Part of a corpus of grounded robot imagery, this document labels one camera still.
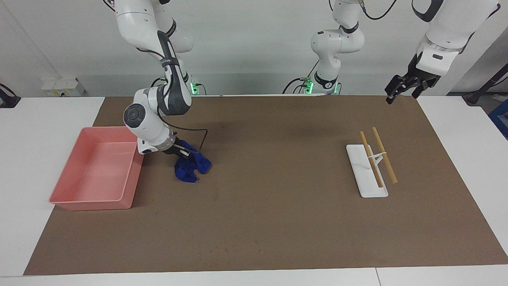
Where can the blue crate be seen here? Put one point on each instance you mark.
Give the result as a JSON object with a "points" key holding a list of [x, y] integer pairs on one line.
{"points": [[501, 119]]}

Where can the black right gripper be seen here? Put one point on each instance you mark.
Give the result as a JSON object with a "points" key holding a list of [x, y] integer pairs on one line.
{"points": [[174, 150]]}

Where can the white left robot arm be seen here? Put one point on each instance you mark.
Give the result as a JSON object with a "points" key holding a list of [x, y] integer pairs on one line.
{"points": [[337, 41]]}

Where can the blue towel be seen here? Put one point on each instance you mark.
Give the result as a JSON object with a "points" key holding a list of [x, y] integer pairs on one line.
{"points": [[190, 167]]}

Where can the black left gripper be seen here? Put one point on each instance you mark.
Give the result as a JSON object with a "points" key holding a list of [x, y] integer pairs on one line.
{"points": [[422, 75]]}

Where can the brown table mat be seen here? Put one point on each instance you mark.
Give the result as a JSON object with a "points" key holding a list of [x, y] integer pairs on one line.
{"points": [[258, 198]]}

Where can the pink plastic bin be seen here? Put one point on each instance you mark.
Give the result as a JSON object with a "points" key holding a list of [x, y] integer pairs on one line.
{"points": [[99, 174]]}

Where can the black clamp mount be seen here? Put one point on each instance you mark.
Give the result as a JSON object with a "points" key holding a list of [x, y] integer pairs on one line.
{"points": [[8, 99]]}

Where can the black tripod stand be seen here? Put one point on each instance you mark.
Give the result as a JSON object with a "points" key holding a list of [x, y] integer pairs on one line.
{"points": [[486, 85]]}

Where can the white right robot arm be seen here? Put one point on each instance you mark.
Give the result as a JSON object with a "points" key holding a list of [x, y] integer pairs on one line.
{"points": [[147, 119]]}

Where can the wooden rack rod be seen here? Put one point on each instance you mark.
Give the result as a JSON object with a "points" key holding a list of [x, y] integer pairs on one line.
{"points": [[371, 159], [385, 157]]}

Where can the white towel rack base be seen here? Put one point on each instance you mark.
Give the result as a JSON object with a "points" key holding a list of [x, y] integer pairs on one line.
{"points": [[367, 178]]}

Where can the white wall socket box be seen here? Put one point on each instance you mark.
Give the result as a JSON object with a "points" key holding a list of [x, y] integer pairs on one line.
{"points": [[61, 87]]}

